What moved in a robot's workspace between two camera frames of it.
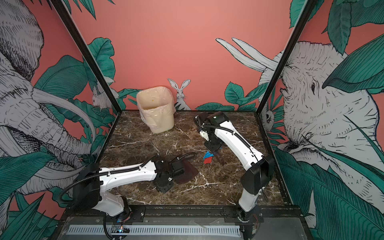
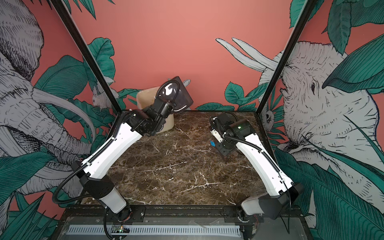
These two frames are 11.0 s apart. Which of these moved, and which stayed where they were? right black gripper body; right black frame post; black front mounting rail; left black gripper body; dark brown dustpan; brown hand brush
Moved: left black gripper body; right black gripper body; dark brown dustpan; brown hand brush
Stayed: black front mounting rail; right black frame post
